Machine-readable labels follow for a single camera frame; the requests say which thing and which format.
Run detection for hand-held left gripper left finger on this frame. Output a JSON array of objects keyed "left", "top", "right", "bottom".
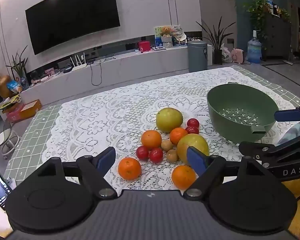
[{"left": 36, "top": 146, "right": 117, "bottom": 199}]

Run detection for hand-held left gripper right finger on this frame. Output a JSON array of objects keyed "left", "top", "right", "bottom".
[{"left": 184, "top": 146, "right": 268, "bottom": 201}]

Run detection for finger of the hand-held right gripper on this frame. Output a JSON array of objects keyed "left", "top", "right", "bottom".
[
  {"left": 274, "top": 102, "right": 300, "bottom": 122},
  {"left": 239, "top": 129, "right": 300, "bottom": 168}
]

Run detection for red-green mango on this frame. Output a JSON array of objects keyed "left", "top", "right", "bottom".
[{"left": 177, "top": 134, "right": 210, "bottom": 165}]

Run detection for orange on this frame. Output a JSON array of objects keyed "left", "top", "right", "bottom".
[
  {"left": 169, "top": 127, "right": 189, "bottom": 145},
  {"left": 141, "top": 130, "right": 162, "bottom": 150},
  {"left": 171, "top": 165, "right": 197, "bottom": 190},
  {"left": 118, "top": 157, "right": 142, "bottom": 180}
]

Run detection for brown kiwi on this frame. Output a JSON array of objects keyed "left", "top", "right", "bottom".
[
  {"left": 161, "top": 140, "right": 174, "bottom": 152},
  {"left": 166, "top": 149, "right": 178, "bottom": 162}
]

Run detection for yellow-green pomelo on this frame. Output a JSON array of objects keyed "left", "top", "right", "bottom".
[{"left": 156, "top": 107, "right": 184, "bottom": 133}]

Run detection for green colander bowl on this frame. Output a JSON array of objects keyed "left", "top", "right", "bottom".
[{"left": 206, "top": 82, "right": 278, "bottom": 143}]

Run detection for pale blue patterned cloth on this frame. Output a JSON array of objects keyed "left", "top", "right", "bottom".
[{"left": 276, "top": 120, "right": 300, "bottom": 145}]

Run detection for white lace tablecloth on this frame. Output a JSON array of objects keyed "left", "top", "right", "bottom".
[{"left": 44, "top": 67, "right": 300, "bottom": 197}]

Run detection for blue water jug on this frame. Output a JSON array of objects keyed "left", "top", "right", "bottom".
[{"left": 247, "top": 30, "right": 262, "bottom": 64}]

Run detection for pink fan heater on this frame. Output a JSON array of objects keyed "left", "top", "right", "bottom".
[{"left": 231, "top": 48, "right": 245, "bottom": 64}]

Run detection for grey dresser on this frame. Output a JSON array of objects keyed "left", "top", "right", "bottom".
[{"left": 261, "top": 14, "right": 292, "bottom": 60}]

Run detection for white plastic bag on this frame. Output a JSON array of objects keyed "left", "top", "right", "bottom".
[{"left": 220, "top": 44, "right": 233, "bottom": 63}]

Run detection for orange cardboard box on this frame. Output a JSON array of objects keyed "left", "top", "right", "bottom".
[{"left": 19, "top": 99, "right": 42, "bottom": 119}]

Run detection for long-leaf potted plant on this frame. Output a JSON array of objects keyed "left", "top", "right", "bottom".
[{"left": 195, "top": 17, "right": 237, "bottom": 65}]

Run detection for white router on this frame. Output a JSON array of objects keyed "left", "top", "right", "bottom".
[{"left": 70, "top": 54, "right": 88, "bottom": 71}]

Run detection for long white media console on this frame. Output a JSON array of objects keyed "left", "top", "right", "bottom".
[{"left": 20, "top": 45, "right": 213, "bottom": 105}]

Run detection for grey trash bin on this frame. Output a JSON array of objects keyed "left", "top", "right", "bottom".
[{"left": 187, "top": 41, "right": 208, "bottom": 73}]

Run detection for white round stool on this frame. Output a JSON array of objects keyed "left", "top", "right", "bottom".
[{"left": 0, "top": 127, "right": 20, "bottom": 159}]

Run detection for pink box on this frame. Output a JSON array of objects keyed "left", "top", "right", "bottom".
[{"left": 6, "top": 104, "right": 25, "bottom": 123}]

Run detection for bottles on dresser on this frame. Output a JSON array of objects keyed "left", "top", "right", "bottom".
[{"left": 266, "top": 0, "right": 282, "bottom": 16}]

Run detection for trailing pothos plant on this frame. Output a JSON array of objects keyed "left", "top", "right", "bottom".
[{"left": 242, "top": 0, "right": 290, "bottom": 40}]

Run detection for stack of printed packets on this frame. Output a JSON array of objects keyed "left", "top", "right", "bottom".
[{"left": 0, "top": 95, "right": 22, "bottom": 113}]

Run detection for blue snack bag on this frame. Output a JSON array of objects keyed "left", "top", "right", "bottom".
[{"left": 7, "top": 80, "right": 23, "bottom": 94}]

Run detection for red box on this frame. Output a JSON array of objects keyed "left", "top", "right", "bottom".
[{"left": 138, "top": 41, "right": 150, "bottom": 53}]

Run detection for golden vase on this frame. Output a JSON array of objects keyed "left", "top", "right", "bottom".
[{"left": 0, "top": 75, "right": 13, "bottom": 99}]

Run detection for teddy bear bouquet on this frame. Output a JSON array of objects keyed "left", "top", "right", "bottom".
[{"left": 160, "top": 26, "right": 173, "bottom": 48}]

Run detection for small green potted plant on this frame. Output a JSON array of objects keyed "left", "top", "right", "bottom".
[{"left": 5, "top": 45, "right": 30, "bottom": 90}]

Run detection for printed display board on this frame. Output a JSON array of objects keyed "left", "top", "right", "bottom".
[{"left": 154, "top": 25, "right": 183, "bottom": 47}]

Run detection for black hanging cable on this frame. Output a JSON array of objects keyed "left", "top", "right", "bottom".
[{"left": 90, "top": 55, "right": 115, "bottom": 86}]

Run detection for black wall television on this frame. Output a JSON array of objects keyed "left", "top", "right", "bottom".
[{"left": 25, "top": 0, "right": 121, "bottom": 55}]

